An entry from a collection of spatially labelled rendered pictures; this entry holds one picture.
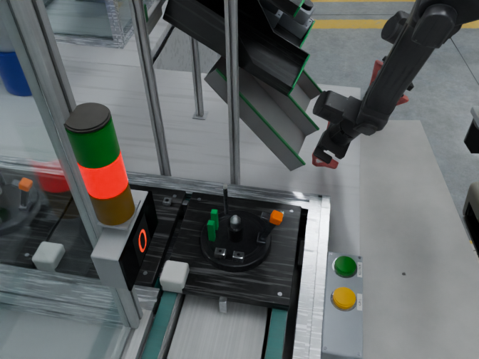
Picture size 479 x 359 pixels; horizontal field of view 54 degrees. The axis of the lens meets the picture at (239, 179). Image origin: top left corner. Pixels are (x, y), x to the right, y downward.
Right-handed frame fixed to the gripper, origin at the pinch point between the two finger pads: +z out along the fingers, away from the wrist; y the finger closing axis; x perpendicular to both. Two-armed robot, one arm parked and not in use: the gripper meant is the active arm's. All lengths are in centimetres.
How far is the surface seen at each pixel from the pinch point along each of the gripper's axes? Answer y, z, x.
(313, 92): -11.1, -3.4, -9.2
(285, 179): 10.2, 5.5, -4.1
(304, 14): -10.8, -24.3, -22.3
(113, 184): 49, -47, -33
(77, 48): -17, 54, -83
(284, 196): 21.4, -8.8, -5.7
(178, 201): 33.1, -3.7, -25.0
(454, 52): -205, 124, 90
